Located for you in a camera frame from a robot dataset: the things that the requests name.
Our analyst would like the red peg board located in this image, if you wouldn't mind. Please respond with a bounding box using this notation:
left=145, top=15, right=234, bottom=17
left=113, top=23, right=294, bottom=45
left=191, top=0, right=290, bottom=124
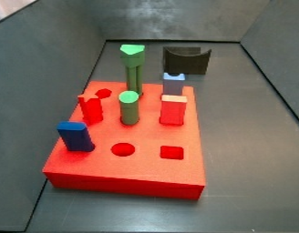
left=42, top=81, right=206, bottom=199

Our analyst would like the red square peg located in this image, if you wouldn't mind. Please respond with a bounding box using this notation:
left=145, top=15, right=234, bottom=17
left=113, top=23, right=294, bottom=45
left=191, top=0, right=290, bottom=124
left=159, top=95, right=187, bottom=126

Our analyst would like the green cylinder peg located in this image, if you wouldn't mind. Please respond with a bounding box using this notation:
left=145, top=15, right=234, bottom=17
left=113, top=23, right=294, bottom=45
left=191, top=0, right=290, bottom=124
left=119, top=91, right=139, bottom=126

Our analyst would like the light blue grey peg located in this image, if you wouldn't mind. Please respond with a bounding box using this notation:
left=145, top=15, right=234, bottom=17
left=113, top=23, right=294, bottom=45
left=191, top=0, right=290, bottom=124
left=163, top=73, right=184, bottom=96

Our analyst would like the red star peg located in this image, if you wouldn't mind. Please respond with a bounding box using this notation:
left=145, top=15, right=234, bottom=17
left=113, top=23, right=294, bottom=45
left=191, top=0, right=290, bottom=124
left=77, top=94, right=103, bottom=125

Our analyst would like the dark blue rounded peg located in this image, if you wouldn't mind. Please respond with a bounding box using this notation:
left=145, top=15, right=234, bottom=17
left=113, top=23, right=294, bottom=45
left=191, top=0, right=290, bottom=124
left=57, top=121, right=95, bottom=152

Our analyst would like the black curved holder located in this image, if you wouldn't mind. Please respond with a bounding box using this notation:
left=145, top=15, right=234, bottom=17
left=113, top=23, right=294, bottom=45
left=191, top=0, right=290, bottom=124
left=163, top=46, right=211, bottom=75

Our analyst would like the tall green triangular peg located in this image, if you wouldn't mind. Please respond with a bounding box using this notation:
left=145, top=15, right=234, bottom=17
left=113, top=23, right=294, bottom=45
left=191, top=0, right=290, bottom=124
left=120, top=45, right=144, bottom=95

